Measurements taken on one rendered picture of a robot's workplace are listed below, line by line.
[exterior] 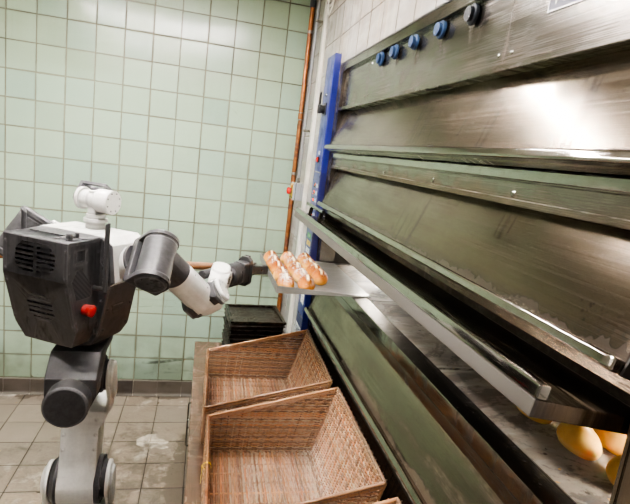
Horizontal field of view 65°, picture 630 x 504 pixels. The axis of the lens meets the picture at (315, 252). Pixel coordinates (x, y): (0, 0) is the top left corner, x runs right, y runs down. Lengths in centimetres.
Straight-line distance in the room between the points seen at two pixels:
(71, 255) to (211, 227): 197
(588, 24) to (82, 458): 164
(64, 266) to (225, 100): 206
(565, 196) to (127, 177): 270
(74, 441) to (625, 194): 152
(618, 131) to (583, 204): 12
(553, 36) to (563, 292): 46
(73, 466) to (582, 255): 147
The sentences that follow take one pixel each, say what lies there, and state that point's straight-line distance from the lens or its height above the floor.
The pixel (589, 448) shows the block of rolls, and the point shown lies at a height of 121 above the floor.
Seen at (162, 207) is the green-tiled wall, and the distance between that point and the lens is 323.
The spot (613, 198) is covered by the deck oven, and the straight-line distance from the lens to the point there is 84.
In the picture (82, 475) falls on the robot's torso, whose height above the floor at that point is 67.
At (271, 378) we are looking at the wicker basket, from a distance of 252.
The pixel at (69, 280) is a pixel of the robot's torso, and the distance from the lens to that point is 135.
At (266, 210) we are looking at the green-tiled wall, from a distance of 324.
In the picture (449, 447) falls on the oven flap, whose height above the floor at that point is 107.
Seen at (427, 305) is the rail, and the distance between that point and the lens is 96.
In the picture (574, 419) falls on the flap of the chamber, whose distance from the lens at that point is 75.
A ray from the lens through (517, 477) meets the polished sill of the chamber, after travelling 101.
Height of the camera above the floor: 168
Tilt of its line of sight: 11 degrees down
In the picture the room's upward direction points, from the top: 7 degrees clockwise
